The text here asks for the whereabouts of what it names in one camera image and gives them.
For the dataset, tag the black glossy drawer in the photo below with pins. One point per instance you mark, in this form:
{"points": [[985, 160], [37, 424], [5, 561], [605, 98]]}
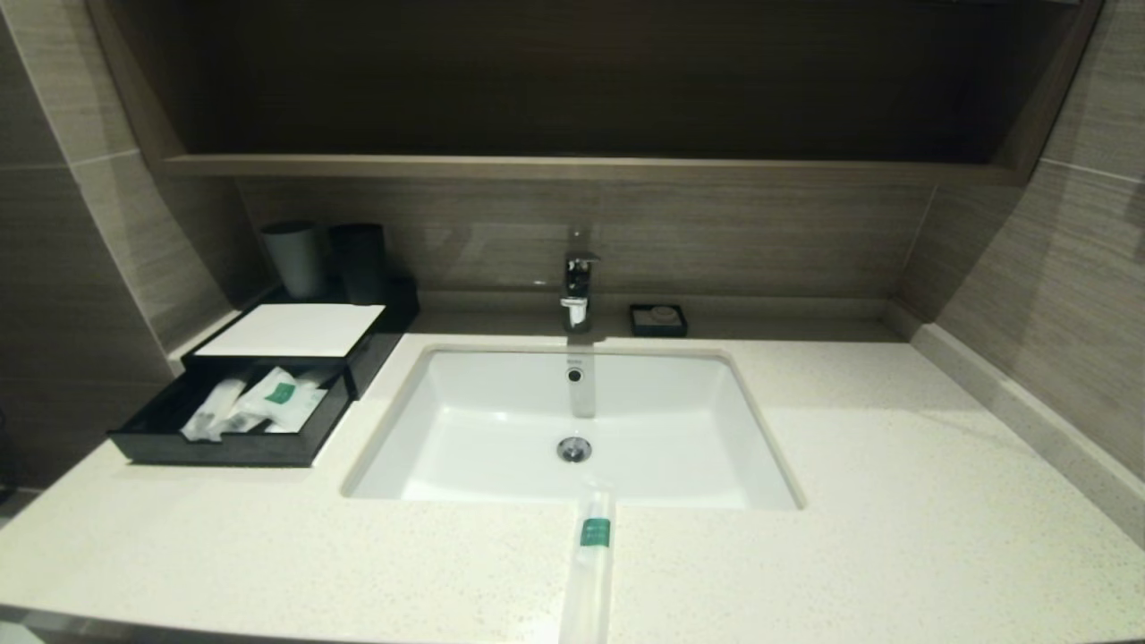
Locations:
{"points": [[161, 447]]}

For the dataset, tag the small green label packet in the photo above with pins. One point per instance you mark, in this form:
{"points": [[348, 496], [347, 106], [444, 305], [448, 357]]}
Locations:
{"points": [[306, 419]]}

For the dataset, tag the chrome sink drain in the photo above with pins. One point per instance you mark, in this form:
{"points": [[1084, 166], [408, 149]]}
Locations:
{"points": [[574, 447]]}

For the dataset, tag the white sink basin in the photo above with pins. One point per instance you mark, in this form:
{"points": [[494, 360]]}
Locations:
{"points": [[501, 420]]}

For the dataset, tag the wooden wall shelf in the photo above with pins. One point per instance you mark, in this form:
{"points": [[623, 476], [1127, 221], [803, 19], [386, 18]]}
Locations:
{"points": [[572, 167]]}

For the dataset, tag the long dental kit packet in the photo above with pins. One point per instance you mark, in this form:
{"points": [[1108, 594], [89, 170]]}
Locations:
{"points": [[210, 413]]}

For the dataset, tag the black soap dish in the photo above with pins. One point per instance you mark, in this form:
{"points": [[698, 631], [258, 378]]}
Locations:
{"points": [[637, 322]]}

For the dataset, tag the chrome faucet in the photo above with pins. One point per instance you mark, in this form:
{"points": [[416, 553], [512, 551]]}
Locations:
{"points": [[578, 282]]}

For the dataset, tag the long green label packet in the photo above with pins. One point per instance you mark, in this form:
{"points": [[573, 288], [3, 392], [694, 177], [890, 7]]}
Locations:
{"points": [[590, 581]]}

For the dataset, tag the dark tumbler cup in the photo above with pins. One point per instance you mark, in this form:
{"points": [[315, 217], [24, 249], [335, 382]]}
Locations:
{"points": [[360, 266]]}

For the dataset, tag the round beige soap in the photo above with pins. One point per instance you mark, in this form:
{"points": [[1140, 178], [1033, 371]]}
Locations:
{"points": [[663, 314]]}

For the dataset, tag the black box white ribbed top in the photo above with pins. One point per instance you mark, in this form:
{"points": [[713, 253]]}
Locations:
{"points": [[295, 329]]}

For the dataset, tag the long plain frosted packet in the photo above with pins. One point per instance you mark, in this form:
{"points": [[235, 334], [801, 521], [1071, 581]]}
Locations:
{"points": [[315, 383]]}

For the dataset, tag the grey cup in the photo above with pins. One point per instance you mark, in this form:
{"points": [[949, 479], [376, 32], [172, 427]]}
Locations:
{"points": [[297, 261]]}

